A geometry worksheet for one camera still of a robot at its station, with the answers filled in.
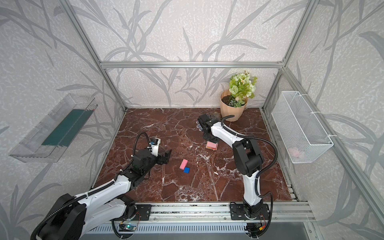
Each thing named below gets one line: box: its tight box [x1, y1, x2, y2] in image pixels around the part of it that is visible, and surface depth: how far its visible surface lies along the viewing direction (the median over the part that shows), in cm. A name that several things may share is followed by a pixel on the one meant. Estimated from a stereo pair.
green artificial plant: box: [228, 70, 258, 108], surface depth 97 cm
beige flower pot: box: [220, 89, 248, 122], surface depth 103 cm
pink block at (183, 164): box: [179, 158, 188, 170], surface depth 92 cm
